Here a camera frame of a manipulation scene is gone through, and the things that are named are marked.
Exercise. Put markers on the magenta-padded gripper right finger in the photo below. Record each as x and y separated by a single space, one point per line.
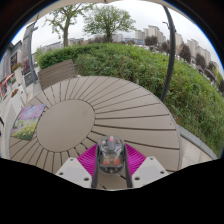
148 171

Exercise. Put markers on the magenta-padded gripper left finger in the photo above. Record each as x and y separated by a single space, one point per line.
75 171

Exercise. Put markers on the transparent grey computer mouse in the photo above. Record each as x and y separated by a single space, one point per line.
111 155

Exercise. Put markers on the flower landscape print mouse pad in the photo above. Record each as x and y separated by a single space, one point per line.
28 121

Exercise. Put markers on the white planter with flowers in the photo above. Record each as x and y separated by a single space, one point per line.
18 71
16 100

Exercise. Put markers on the brown slatted outdoor chair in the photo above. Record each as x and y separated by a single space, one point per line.
56 74

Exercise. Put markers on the green hedge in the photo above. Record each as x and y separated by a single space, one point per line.
133 66

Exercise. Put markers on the dark curved parasol pole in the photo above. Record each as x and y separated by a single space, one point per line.
170 56

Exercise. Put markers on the tall grey sign pillar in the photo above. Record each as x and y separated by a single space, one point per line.
29 56

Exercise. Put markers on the distant apartment buildings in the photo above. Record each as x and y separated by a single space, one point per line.
156 33

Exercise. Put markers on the leaning bare-trunk tree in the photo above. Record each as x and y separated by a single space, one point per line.
65 30

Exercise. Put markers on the round-crowned green tree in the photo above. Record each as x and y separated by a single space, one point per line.
108 21

